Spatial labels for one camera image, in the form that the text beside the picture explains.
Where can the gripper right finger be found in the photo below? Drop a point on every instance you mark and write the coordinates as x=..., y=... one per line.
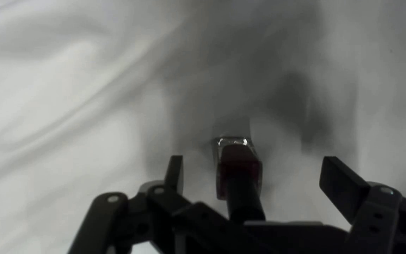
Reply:
x=372, y=204

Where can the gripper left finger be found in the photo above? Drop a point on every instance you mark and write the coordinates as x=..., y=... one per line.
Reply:
x=160, y=208

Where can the red nail polish bottle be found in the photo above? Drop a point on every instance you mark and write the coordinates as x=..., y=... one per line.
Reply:
x=239, y=173

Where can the white cloth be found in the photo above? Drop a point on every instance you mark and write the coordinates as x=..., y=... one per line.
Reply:
x=118, y=88

